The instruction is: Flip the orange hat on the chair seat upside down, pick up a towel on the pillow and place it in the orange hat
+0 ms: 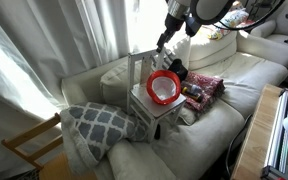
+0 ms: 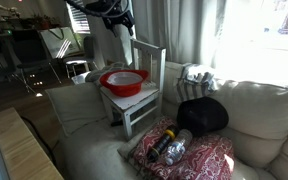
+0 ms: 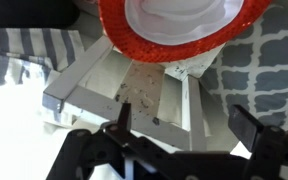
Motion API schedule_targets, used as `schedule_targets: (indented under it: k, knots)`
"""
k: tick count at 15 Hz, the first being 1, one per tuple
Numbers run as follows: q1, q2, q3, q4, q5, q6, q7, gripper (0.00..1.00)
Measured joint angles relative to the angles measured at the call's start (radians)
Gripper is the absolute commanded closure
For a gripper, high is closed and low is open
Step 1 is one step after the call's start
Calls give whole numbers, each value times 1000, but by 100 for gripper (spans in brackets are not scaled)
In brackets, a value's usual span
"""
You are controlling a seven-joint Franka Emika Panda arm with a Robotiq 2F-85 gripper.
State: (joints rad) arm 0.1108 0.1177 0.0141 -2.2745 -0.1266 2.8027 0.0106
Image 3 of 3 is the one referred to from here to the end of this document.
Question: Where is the grey white patterned pillow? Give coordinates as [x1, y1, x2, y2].
[199, 2, 288, 132]

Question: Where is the cream fabric sofa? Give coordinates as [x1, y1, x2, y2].
[0, 71, 125, 180]

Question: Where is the grey striped white towel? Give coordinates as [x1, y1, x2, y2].
[0, 25, 86, 126]

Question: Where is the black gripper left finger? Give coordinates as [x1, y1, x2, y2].
[116, 102, 133, 135]

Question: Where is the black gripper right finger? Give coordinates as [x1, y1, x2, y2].
[227, 103, 266, 153]

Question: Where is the orange sequin hat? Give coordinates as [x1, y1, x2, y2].
[97, 0, 274, 64]

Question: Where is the small white wooden chair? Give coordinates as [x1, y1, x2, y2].
[41, 34, 242, 153]

